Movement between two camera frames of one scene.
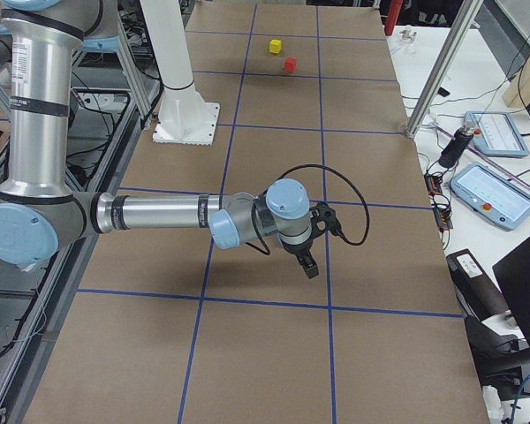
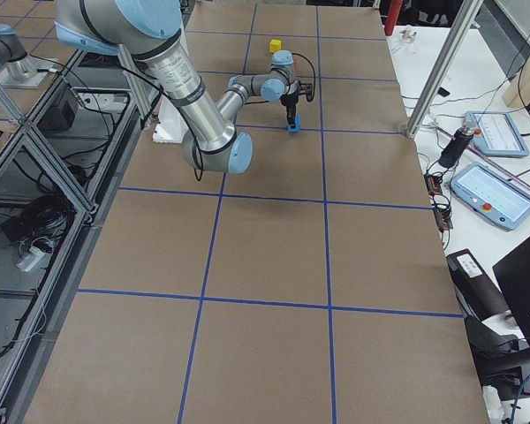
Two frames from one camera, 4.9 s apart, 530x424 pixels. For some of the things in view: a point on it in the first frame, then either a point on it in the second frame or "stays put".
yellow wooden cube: (275, 46) stays put
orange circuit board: (439, 201) stays put
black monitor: (522, 276) stays put
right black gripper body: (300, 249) to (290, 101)
